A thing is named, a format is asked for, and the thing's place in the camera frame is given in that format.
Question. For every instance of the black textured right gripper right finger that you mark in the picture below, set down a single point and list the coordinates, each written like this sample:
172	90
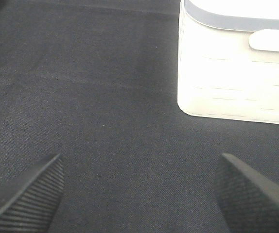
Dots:
248	200

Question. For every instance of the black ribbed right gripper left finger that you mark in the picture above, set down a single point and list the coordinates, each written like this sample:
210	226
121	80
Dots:
28	203

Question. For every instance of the white basket with grey rim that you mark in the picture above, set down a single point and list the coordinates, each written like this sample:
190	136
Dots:
228	59

